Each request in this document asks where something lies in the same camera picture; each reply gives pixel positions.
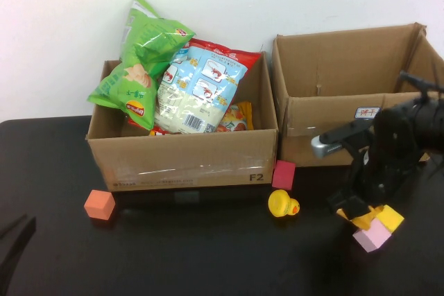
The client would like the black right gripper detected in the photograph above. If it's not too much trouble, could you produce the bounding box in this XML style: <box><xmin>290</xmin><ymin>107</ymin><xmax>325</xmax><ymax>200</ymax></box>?
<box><xmin>325</xmin><ymin>105</ymin><xmax>422</xmax><ymax>223</ymax></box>

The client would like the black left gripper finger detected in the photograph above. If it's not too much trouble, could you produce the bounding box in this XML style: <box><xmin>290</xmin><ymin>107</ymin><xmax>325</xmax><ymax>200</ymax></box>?
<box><xmin>0</xmin><ymin>217</ymin><xmax>37</xmax><ymax>296</ymax></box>
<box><xmin>0</xmin><ymin>214</ymin><xmax>28</xmax><ymax>238</ymax></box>

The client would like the small yellow biscuit packet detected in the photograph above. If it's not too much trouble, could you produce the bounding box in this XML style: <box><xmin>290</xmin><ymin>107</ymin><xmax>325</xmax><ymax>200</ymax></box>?
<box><xmin>336</xmin><ymin>204</ymin><xmax>386</xmax><ymax>230</ymax></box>

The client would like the large green potato chips bag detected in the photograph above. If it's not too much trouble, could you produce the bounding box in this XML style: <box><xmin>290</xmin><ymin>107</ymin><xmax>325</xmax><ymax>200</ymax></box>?
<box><xmin>86</xmin><ymin>0</ymin><xmax>196</xmax><ymax>131</ymax></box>

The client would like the orange snack bag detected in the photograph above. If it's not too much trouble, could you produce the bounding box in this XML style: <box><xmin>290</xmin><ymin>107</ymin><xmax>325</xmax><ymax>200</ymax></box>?
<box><xmin>216</xmin><ymin>101</ymin><xmax>254</xmax><ymax>133</ymax></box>

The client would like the pink foam cube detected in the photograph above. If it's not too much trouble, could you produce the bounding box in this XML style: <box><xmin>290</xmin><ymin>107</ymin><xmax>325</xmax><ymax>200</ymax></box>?
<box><xmin>352</xmin><ymin>220</ymin><xmax>393</xmax><ymax>254</ymax></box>

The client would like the yellow foam cube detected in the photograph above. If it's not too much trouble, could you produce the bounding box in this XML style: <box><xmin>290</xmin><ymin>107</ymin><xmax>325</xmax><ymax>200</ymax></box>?
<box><xmin>376</xmin><ymin>204</ymin><xmax>405</xmax><ymax>234</ymax></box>

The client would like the yellow rubber duck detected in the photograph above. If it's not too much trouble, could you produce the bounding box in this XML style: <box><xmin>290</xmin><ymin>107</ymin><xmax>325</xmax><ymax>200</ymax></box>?
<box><xmin>267</xmin><ymin>189</ymin><xmax>301</xmax><ymax>219</ymax></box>

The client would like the magenta foam cube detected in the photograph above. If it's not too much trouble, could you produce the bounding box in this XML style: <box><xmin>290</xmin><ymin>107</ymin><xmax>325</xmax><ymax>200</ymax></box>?
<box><xmin>271</xmin><ymin>159</ymin><xmax>296</xmax><ymax>191</ymax></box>

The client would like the orange foam cube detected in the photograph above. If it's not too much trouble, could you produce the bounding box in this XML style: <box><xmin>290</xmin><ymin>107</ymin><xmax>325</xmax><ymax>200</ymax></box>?
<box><xmin>83</xmin><ymin>189</ymin><xmax>116</xmax><ymax>221</ymax></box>

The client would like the white blue label sticker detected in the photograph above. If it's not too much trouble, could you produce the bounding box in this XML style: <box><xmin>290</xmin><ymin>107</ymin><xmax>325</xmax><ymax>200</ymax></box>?
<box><xmin>355</xmin><ymin>106</ymin><xmax>382</xmax><ymax>120</ymax></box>

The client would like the cardboard box with label sticker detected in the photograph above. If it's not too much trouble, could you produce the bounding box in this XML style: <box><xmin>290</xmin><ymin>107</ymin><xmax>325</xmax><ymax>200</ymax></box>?
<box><xmin>271</xmin><ymin>22</ymin><xmax>444</xmax><ymax>168</ymax></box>

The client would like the cardboard box with F2 print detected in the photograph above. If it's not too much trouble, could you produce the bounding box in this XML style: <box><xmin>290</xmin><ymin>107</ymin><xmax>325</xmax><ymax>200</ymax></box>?
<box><xmin>85</xmin><ymin>51</ymin><xmax>280</xmax><ymax>193</ymax></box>

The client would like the red blue shrimp chips bag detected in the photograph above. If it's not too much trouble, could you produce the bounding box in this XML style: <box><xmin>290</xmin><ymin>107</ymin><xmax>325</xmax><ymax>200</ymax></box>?
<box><xmin>128</xmin><ymin>37</ymin><xmax>262</xmax><ymax>136</ymax></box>

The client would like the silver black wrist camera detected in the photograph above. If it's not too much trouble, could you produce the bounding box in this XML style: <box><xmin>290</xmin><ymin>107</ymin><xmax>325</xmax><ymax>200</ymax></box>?
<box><xmin>310</xmin><ymin>119</ymin><xmax>377</xmax><ymax>159</ymax></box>

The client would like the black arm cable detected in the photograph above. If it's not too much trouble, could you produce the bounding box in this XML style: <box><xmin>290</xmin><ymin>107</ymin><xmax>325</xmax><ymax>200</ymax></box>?
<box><xmin>398</xmin><ymin>70</ymin><xmax>444</xmax><ymax>103</ymax></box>

